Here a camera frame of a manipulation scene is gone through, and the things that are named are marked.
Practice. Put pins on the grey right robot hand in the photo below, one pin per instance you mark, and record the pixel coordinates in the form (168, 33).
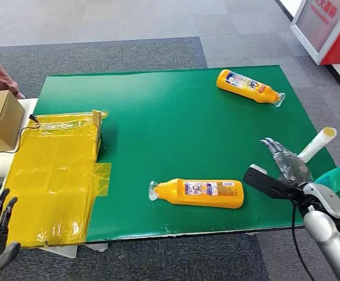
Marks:
(293, 166)

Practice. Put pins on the orange Tide detergent bottle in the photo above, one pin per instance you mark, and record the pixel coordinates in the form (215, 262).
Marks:
(202, 194)
(240, 85)

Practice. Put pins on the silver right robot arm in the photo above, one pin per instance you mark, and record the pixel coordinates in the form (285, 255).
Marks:
(328, 232)

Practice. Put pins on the white tube bottle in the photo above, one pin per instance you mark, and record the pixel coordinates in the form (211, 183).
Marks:
(316, 145)

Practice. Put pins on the teal plastic bottle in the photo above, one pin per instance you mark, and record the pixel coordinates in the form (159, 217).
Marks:
(337, 178)

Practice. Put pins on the yellow tape-wrapped flat box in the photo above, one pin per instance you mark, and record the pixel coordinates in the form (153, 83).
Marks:
(52, 174)

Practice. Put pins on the brown cardboard box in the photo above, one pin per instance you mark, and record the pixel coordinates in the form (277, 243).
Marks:
(0, 116)

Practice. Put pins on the green table mat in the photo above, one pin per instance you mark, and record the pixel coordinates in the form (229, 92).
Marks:
(187, 135)

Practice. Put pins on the red white display stand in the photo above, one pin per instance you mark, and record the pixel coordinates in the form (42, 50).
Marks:
(325, 23)

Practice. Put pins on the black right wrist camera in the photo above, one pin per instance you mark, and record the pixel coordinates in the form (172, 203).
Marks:
(270, 186)

